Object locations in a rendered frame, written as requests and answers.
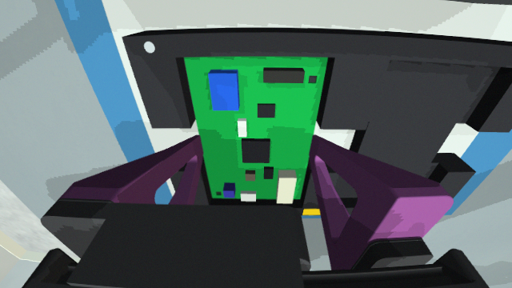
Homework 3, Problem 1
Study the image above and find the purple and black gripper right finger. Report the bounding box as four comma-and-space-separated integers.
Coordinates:
309, 134, 454, 270

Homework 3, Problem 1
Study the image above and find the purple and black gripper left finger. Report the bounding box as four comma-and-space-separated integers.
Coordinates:
59, 135, 203, 205

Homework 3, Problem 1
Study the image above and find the green circuit board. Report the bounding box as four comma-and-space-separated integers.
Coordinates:
184, 57, 328, 203

